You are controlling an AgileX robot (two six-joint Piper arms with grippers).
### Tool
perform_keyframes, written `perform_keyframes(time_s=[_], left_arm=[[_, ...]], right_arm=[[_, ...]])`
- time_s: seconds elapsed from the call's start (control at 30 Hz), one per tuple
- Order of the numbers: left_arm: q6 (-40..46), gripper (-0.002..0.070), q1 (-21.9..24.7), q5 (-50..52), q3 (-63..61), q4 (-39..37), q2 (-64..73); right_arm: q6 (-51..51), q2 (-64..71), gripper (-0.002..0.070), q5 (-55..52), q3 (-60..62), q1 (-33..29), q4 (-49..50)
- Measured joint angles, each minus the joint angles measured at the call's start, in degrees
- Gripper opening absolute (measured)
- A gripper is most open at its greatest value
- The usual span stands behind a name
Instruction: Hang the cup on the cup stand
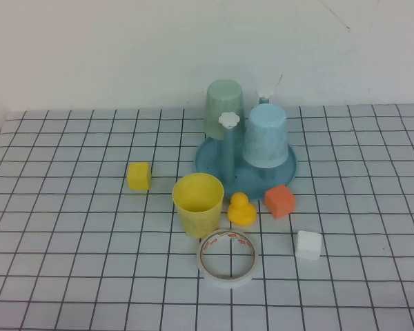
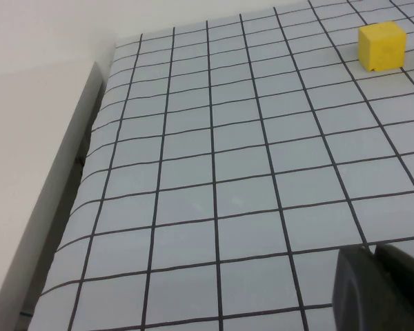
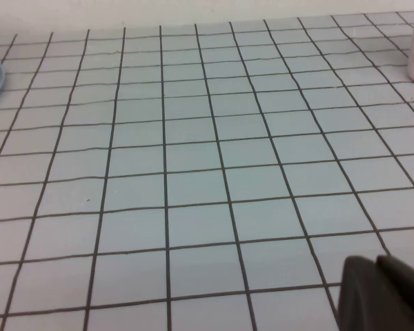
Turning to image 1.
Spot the yellow foam cube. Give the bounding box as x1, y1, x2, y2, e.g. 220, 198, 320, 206
126, 161, 152, 192

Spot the green plastic cup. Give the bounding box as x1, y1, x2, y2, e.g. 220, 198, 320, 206
202, 79, 246, 141

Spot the yellow rubber duck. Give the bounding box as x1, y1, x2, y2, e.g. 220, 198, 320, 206
226, 192, 257, 228

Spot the yellow plastic cup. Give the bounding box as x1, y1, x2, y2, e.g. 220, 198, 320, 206
172, 172, 226, 239

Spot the white tape roll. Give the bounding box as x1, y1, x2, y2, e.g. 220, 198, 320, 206
196, 227, 262, 290

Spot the white foam cube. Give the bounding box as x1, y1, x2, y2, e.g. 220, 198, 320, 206
294, 230, 323, 261

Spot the blue cup stand with pegs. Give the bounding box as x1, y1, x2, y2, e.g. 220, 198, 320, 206
194, 90, 299, 201

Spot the orange foam cube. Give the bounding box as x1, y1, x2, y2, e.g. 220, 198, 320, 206
264, 183, 296, 220

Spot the light blue plastic cup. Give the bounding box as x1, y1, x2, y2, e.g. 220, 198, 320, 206
241, 103, 291, 170

